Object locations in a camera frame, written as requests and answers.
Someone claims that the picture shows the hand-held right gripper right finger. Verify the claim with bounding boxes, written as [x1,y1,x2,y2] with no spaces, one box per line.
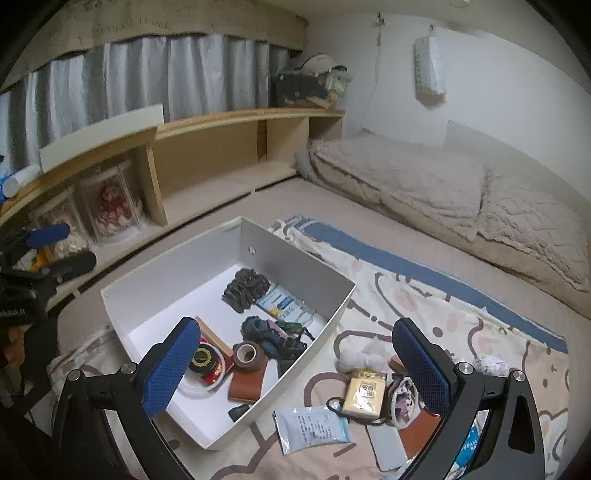
[392,317,548,480]

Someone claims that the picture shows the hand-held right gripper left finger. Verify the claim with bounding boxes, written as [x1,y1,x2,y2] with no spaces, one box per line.
[51,316,204,480]

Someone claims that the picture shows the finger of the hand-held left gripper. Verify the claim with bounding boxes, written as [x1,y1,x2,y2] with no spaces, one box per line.
[9,251,98,283]
[0,223,72,259]

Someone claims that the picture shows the pink white plastic ring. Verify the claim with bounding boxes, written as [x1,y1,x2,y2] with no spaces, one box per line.
[178,342,234,393]

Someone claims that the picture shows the round black gold-patterned tin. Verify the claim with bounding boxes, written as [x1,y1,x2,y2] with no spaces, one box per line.
[188,344,227,374]

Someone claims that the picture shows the small wooden board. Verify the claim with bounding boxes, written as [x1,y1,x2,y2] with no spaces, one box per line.
[194,315,234,358]

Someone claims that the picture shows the brown tape roll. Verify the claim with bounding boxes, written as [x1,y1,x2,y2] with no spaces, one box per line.
[232,340,267,372]

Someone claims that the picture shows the white shoe box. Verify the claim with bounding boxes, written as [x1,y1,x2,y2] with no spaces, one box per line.
[99,216,357,450]

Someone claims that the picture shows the brown leather wallet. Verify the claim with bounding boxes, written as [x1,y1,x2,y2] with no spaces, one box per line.
[228,369,265,403]

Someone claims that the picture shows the dark teal knitted scrunchie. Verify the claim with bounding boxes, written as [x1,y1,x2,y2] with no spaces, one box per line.
[241,315,319,360]

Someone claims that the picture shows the white rolled socks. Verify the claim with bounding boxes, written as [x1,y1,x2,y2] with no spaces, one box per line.
[339,339,393,372]

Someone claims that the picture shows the white tube bottle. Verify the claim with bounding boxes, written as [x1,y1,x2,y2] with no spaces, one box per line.
[2,164,42,195]

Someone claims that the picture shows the yellow tissue pack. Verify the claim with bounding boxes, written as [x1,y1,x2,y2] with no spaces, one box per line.
[342,368,387,420]

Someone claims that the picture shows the brown leather card holder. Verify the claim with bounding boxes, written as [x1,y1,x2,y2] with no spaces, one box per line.
[399,408,444,460]

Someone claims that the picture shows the crumpled white tissue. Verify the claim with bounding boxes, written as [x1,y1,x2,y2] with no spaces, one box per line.
[475,354,511,377]

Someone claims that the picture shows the printed blanket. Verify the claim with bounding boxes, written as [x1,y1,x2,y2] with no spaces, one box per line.
[46,212,571,480]

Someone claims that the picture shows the white plastic case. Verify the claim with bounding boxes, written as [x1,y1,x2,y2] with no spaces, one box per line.
[369,427,409,472]

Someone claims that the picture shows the white board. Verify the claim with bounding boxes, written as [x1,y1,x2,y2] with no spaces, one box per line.
[39,104,164,174]

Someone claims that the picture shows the beige fleece duvet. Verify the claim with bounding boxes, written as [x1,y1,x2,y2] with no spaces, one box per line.
[295,138,591,319]

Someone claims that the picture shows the white sachet packet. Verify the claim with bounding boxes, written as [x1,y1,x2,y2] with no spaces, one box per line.
[272,406,354,457]

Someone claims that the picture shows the beige bed sheet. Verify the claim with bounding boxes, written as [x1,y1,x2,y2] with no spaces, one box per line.
[55,175,591,370]

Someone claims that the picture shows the beige textured pillow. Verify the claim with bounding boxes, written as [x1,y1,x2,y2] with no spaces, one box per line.
[478,168,591,294]
[308,136,485,241]

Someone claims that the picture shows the wooden shelf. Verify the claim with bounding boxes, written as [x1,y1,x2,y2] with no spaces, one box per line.
[0,107,346,296]

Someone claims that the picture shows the grey curtain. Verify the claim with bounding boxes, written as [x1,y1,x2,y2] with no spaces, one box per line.
[0,34,291,171]

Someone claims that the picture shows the beige curtain valance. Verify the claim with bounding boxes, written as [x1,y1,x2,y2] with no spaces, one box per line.
[0,0,308,90]

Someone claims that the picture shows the black bag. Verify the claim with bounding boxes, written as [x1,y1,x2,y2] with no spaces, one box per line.
[270,71,331,108]

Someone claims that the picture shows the white hanging paper bag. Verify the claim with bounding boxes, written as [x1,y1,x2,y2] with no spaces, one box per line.
[413,30,448,97]

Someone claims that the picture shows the beige cap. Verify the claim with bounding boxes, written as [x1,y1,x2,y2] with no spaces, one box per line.
[298,53,347,77]

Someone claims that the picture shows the patterned drawstring pouch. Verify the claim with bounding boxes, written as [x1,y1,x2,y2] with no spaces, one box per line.
[388,373,421,428]

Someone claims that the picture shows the black hair tie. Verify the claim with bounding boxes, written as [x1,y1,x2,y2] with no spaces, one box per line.
[325,396,391,425]

